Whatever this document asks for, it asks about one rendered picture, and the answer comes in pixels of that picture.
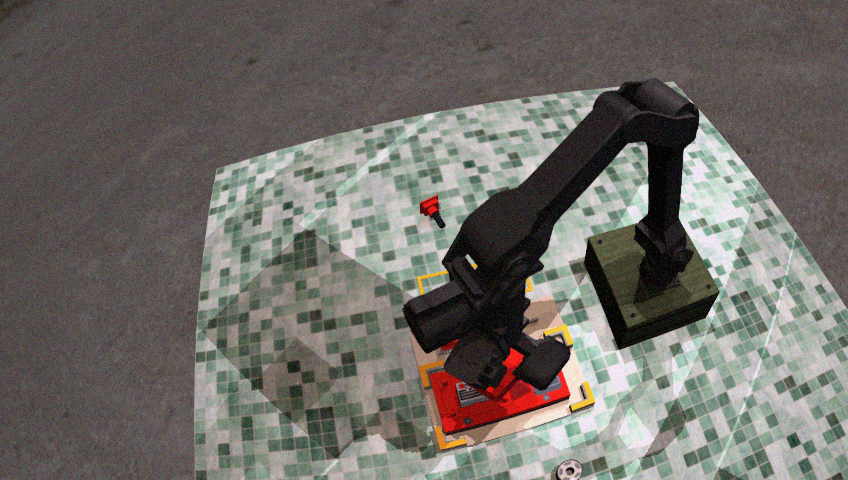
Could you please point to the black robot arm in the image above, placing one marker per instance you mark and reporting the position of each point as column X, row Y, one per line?
column 506, row 235

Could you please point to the yellow rectangular outline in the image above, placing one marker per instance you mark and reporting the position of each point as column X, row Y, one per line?
column 446, row 272

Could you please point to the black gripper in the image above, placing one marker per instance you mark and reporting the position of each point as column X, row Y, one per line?
column 543, row 358

